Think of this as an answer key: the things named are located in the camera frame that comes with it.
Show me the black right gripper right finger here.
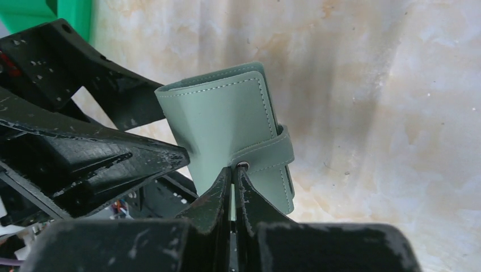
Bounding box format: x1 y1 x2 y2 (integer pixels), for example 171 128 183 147
233 167 421 271

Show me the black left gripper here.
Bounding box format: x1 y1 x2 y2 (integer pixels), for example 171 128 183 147
1 89 197 271

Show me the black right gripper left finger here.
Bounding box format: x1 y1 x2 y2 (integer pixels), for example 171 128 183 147
20 167 232 271

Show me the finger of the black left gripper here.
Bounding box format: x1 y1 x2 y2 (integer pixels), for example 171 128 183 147
1 19 164 131

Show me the sage green card holder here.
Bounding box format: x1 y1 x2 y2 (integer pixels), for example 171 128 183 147
155 62 295 214

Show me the green plastic bin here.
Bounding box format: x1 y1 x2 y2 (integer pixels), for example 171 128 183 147
1 0 92 41

